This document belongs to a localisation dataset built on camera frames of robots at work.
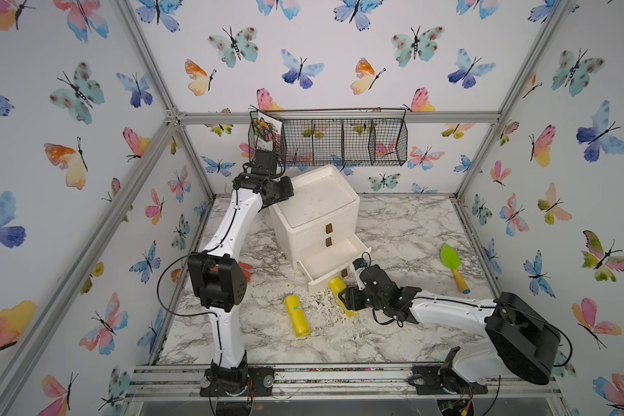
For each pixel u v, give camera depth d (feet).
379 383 2.44
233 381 2.12
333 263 3.01
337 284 2.96
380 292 2.17
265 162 2.22
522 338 1.41
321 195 2.92
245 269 3.22
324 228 2.76
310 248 2.84
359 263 2.54
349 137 3.16
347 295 2.51
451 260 3.30
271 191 2.16
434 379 2.41
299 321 2.71
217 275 1.68
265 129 2.91
